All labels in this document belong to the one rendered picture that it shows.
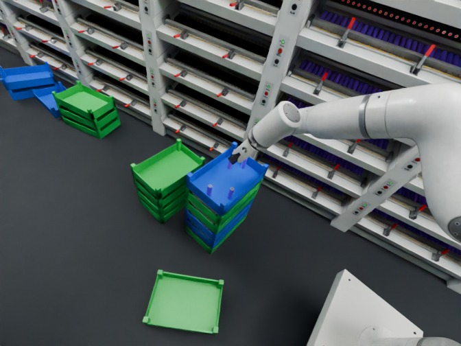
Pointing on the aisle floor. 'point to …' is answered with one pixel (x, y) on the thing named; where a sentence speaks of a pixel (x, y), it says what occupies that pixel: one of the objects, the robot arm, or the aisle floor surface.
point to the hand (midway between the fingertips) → (234, 157)
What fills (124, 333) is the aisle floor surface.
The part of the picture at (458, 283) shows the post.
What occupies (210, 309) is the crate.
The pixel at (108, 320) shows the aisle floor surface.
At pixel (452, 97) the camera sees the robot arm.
